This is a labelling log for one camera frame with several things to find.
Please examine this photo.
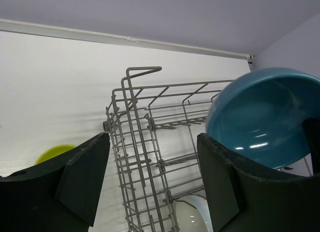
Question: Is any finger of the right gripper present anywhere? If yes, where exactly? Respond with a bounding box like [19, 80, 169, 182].
[302, 118, 320, 175]

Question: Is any grey wire dish rack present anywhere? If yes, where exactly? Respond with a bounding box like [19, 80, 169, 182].
[103, 66, 234, 232]

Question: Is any white bowl stack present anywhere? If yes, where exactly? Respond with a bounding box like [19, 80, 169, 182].
[174, 195, 214, 232]

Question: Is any green bowl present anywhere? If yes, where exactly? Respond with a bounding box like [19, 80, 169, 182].
[34, 144, 76, 165]

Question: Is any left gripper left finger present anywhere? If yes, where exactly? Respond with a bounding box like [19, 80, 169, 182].
[0, 132, 110, 232]

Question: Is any blue bowl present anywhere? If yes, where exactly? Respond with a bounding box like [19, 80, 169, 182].
[205, 67, 320, 169]

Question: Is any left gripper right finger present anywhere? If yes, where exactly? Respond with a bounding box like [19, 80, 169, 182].
[197, 133, 320, 232]

